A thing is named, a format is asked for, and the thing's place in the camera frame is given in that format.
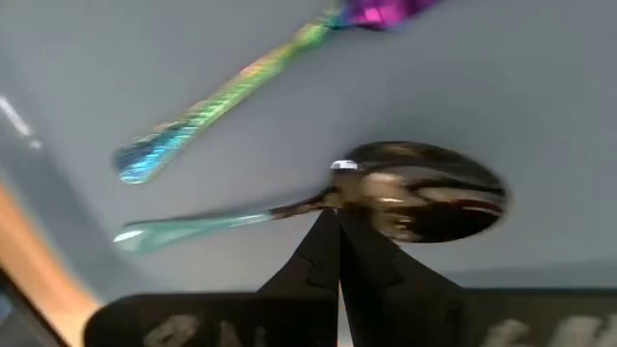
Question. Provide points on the light blue plastic tray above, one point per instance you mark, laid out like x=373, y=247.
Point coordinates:
x=482, y=72

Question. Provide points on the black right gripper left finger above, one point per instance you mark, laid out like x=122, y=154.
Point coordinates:
x=270, y=318

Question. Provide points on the iridescent rainbow metal fork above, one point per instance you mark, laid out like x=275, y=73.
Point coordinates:
x=217, y=106

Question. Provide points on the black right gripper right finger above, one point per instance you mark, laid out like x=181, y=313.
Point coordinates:
x=414, y=318

